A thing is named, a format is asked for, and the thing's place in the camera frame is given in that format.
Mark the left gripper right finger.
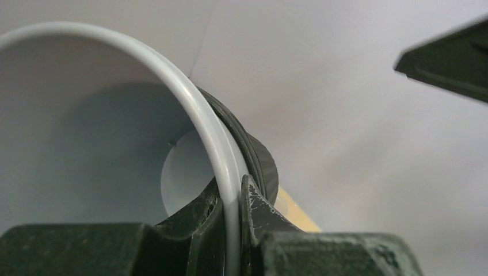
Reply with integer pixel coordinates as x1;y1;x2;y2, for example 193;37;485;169
241;175;423;275

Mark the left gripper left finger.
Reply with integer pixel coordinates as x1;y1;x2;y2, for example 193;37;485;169
1;181;225;275

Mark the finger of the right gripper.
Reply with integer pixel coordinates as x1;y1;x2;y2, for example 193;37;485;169
394;16;487;103

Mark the black ribbed bin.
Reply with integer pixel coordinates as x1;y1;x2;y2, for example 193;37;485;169
199;88;279;205

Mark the grey plastic bucket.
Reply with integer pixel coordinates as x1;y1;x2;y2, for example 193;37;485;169
1;22;248;275

